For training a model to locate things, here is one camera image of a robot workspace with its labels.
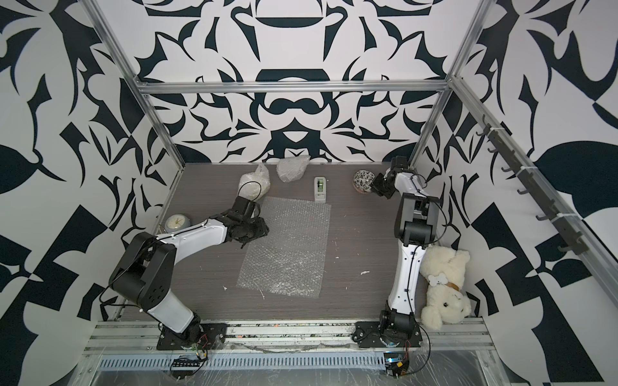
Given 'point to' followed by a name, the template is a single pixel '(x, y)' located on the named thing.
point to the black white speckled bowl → (363, 179)
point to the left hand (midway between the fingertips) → (264, 226)
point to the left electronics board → (187, 365)
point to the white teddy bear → (444, 267)
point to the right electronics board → (396, 363)
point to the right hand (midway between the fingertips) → (372, 182)
